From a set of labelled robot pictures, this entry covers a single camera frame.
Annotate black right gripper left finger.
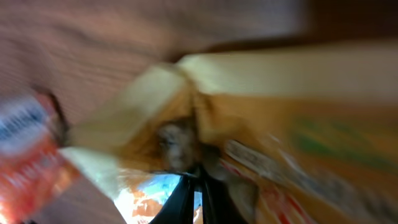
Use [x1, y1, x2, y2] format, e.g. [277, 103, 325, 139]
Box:
[150, 177, 195, 224]

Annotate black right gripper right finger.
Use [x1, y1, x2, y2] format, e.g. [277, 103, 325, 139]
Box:
[199, 166, 247, 224]

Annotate yellow snack bag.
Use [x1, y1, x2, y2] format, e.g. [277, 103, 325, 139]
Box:
[62, 39, 397, 223]

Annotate small orange box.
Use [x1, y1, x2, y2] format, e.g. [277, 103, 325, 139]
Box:
[1, 93, 80, 223]

